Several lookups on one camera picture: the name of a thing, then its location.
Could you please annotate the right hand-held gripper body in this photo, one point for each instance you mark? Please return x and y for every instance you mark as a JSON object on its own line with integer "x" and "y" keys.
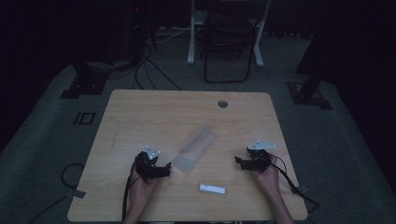
{"x": 259, "y": 158}

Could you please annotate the black folding chair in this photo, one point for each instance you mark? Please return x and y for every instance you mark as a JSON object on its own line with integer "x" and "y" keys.
{"x": 229, "y": 46}

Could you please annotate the small white tube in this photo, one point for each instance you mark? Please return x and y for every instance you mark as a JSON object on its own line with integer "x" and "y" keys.
{"x": 212, "y": 188}

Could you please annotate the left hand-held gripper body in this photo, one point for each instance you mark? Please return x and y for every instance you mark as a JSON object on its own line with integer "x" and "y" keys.
{"x": 145, "y": 165}

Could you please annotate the white desk frame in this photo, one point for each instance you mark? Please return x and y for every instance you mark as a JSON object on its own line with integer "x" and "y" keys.
{"x": 192, "y": 40}

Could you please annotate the person's left hand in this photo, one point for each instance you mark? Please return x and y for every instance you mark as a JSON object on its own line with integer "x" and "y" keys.
{"x": 141, "y": 188}

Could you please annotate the black stand base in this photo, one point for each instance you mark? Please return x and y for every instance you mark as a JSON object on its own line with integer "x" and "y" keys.
{"x": 308, "y": 95}
{"x": 85, "y": 82}

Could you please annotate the grey tape piece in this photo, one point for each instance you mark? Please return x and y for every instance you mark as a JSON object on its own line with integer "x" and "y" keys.
{"x": 76, "y": 194}
{"x": 300, "y": 188}

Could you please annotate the clear plastic bag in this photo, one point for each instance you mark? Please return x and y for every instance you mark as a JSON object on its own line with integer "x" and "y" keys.
{"x": 196, "y": 148}

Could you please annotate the person's right hand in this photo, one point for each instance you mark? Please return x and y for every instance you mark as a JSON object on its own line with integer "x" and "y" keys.
{"x": 268, "y": 179}

